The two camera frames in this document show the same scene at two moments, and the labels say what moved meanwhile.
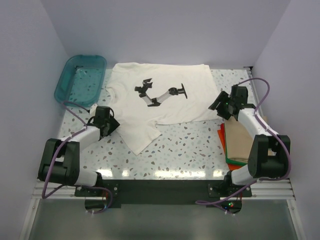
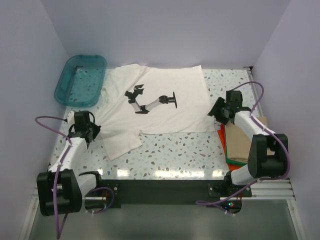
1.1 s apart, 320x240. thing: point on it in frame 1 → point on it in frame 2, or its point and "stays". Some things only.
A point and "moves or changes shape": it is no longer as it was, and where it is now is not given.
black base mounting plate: [163, 193] stays
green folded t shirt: [229, 160] stays
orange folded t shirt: [222, 134] stays
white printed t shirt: [144, 95] moves or changes shape
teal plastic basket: [81, 80] stays
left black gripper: [114, 124] → [96, 130]
